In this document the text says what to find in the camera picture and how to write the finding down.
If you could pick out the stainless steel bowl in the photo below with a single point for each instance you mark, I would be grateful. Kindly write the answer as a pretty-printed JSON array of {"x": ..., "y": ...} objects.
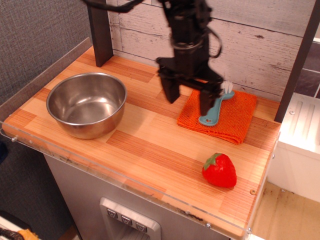
[{"x": 88, "y": 105}]

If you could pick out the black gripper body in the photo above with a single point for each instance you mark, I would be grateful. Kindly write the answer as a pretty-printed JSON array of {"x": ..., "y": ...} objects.
[{"x": 191, "y": 66}]

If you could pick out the orange folded towel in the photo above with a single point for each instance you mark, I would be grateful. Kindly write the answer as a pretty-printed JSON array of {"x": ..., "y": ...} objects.
[{"x": 234, "y": 118}]

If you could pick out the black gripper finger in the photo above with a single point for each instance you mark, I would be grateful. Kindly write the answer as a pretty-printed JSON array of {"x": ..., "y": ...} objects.
[
  {"x": 208, "y": 96},
  {"x": 171, "y": 87}
]

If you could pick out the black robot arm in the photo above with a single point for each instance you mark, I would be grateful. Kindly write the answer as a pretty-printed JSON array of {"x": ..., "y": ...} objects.
[{"x": 188, "y": 20}]

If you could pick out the dark grey right post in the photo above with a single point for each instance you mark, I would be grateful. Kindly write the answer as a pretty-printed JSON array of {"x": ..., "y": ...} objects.
[{"x": 299, "y": 62}]

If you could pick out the dark grey post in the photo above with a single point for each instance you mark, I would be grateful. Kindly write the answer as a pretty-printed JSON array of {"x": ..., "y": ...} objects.
[
  {"x": 299, "y": 62},
  {"x": 101, "y": 35}
]

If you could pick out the grey toy kitchen cabinet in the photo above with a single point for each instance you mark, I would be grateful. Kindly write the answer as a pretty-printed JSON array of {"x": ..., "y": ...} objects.
[{"x": 82, "y": 192}]

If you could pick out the grey ice dispenser panel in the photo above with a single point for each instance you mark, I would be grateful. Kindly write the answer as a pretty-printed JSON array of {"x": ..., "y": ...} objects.
[{"x": 122, "y": 223}]

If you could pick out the clear acrylic edge guard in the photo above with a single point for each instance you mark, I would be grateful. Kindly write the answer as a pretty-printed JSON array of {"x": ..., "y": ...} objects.
[{"x": 163, "y": 162}]

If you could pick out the dark grey left post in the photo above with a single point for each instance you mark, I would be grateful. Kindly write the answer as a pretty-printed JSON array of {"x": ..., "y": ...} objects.
[{"x": 101, "y": 35}]

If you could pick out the red toy strawberry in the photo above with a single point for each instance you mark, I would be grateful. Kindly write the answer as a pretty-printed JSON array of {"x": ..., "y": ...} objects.
[{"x": 219, "y": 171}]

